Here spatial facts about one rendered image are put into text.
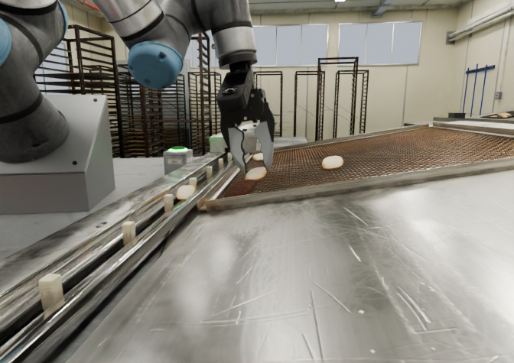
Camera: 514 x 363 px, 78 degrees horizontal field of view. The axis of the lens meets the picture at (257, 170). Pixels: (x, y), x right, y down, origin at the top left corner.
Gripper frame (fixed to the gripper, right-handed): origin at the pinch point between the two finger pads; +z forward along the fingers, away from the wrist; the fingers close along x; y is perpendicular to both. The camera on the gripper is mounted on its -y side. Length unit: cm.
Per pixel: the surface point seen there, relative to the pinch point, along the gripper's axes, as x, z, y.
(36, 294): 16.7, 3.6, -33.8
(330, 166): -13.3, 1.3, -4.3
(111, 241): 16.7, 3.6, -21.8
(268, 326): -6.4, 2.2, -42.4
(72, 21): 427, -274, 591
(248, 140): 10, -1, 56
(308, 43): -52, -153, 711
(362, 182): -15.9, 1.1, -18.7
